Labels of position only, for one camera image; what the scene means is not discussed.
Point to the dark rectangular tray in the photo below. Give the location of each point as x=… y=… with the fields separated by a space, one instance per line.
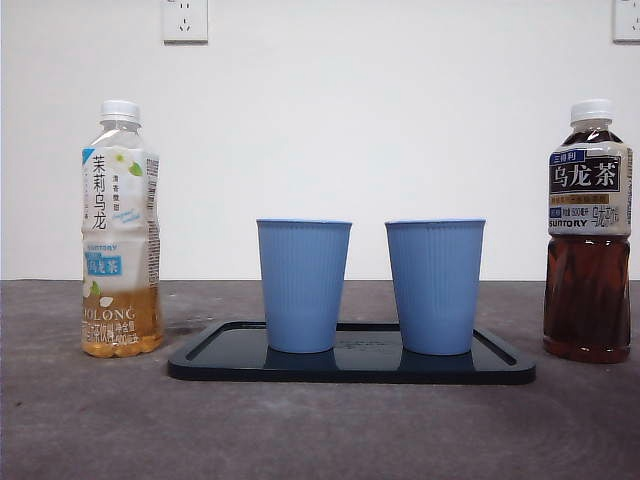
x=360 y=367

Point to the blue ribbed plastic cup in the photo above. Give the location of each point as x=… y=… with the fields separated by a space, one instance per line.
x=435 y=285
x=302 y=285

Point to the white wall socket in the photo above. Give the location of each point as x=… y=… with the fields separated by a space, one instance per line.
x=627 y=22
x=185 y=22

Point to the jasmine oolong tea bottle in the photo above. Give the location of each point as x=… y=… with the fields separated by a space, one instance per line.
x=122 y=325

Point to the dark oolong tea bottle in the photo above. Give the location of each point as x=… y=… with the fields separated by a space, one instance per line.
x=585 y=300

